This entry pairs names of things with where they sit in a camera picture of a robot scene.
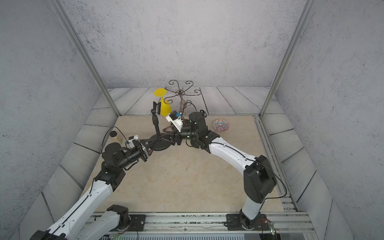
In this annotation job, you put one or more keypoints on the scrolled wire holder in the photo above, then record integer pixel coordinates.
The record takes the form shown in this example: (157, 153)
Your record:
(180, 93)

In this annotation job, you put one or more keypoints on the spare black microphone pole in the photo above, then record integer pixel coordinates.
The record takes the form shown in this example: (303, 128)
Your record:
(156, 110)

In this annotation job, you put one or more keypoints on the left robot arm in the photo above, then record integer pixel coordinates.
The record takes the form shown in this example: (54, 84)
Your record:
(71, 226)

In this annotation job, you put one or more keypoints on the aluminium corner post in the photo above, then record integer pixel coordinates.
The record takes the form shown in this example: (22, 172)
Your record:
(70, 30)
(306, 12)

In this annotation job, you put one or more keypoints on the red blue patterned bowl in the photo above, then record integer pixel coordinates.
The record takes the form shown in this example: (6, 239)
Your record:
(221, 125)

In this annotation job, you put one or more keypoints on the aluminium front rail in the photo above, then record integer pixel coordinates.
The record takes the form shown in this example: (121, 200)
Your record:
(273, 224)

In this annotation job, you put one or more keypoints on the aluminium left corner post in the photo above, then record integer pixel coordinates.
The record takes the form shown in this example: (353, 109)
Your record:
(70, 30)

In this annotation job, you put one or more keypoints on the aluminium right corner post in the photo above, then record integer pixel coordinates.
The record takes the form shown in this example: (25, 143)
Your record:
(306, 12)

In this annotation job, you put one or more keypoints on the black microphone stand pole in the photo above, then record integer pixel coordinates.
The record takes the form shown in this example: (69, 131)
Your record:
(204, 114)

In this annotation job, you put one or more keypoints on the dark oval stand base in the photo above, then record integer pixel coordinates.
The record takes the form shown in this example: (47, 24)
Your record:
(186, 123)

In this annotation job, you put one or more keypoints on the yellow plastic goblet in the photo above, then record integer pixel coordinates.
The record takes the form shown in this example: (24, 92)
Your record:
(166, 108)

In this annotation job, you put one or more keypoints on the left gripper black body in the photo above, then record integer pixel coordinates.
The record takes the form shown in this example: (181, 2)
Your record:
(133, 155)

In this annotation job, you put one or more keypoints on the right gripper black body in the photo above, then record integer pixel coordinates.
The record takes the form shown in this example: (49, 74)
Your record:
(188, 133)

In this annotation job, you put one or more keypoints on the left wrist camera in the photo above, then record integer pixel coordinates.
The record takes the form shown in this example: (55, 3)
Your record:
(130, 142)

